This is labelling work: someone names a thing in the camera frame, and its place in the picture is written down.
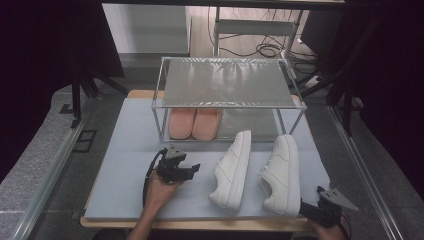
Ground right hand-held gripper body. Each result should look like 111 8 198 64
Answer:
316 185 359 230

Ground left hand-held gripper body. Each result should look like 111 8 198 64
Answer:
156 144 188 185

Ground white sneaker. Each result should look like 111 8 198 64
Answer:
208 129 253 212
258 133 302 217

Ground metal shoe rack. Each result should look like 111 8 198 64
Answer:
151 55 308 144

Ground person's right hand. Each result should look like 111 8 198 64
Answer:
308 220 348 240

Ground person's left hand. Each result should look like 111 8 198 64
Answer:
145 169 181 214

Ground light blue table mat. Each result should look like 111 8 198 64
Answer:
83 97 332 221

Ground black tripod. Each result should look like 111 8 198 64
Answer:
69 63 129 129

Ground white power strip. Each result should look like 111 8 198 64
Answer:
304 74 325 90

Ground black metal stand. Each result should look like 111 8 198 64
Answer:
294 13 384 138

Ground white panel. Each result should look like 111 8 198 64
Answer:
101 3 192 56

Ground black curtain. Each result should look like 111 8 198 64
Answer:
0 0 126 183
343 0 424 201

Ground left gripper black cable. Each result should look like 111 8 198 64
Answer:
142 148 168 208

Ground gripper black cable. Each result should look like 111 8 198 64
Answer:
142 148 168 208
338 213 353 240

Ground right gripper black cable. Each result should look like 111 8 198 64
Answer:
338 213 353 240

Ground aluminium rail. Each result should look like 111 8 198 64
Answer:
13 116 88 240
328 104 405 240

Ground tangled black floor cables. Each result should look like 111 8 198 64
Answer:
207 6 321 68

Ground white metal frame stand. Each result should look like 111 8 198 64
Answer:
212 6 303 79

